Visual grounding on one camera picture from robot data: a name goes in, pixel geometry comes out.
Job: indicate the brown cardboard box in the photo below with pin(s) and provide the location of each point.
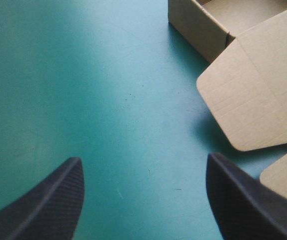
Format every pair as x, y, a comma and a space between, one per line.
253, 82

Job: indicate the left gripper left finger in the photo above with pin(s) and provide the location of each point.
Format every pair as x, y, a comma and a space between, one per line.
46, 207

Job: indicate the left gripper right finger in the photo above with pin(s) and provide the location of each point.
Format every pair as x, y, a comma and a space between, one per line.
243, 207

